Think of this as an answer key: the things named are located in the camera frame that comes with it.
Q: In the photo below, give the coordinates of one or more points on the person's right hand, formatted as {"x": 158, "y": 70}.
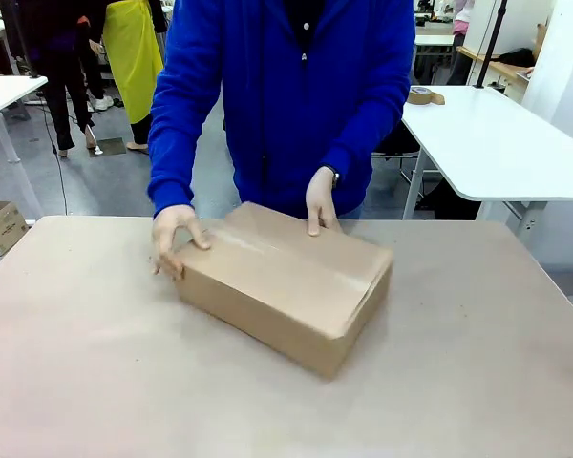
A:
{"x": 169, "y": 229}

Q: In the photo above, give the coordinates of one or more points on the large white table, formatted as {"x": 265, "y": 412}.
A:
{"x": 496, "y": 143}

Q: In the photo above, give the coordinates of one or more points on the person's left hand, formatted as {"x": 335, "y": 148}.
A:
{"x": 320, "y": 195}

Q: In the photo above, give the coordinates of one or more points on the brown cardboard box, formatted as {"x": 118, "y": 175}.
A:
{"x": 286, "y": 276}

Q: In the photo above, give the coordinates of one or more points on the dark floor plate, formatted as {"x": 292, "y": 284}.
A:
{"x": 110, "y": 145}

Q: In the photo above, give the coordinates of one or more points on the small printed cardboard box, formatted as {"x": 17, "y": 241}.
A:
{"x": 2, "y": 226}

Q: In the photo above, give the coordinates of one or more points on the black chair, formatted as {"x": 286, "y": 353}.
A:
{"x": 396, "y": 143}

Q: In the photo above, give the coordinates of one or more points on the blue-sleeved left forearm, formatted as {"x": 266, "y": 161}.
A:
{"x": 363, "y": 133}

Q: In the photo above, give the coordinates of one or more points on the person in blue jacket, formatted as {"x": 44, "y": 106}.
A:
{"x": 286, "y": 95}

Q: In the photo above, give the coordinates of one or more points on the person in black clothes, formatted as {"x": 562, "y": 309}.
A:
{"x": 62, "y": 47}

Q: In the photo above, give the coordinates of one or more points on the blue-sleeved right forearm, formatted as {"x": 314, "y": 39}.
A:
{"x": 172, "y": 157}

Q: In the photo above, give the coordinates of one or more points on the black bundle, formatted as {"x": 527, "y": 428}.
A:
{"x": 518, "y": 56}

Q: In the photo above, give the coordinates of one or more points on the person in yellow apron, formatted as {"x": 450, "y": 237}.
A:
{"x": 131, "y": 57}

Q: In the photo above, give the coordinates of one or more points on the person in pink top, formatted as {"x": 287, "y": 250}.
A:
{"x": 462, "y": 14}

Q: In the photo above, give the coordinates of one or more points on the white table with leg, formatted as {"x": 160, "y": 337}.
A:
{"x": 5, "y": 93}

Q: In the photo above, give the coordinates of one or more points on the black tripod pole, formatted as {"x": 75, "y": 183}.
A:
{"x": 491, "y": 45}

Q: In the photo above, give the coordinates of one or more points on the wooden desk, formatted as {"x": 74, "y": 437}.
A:
{"x": 499, "y": 69}

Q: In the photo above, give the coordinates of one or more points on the dark wristwatch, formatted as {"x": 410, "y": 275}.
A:
{"x": 335, "y": 179}

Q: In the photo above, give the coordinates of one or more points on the brown tape roll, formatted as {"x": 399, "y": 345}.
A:
{"x": 422, "y": 94}

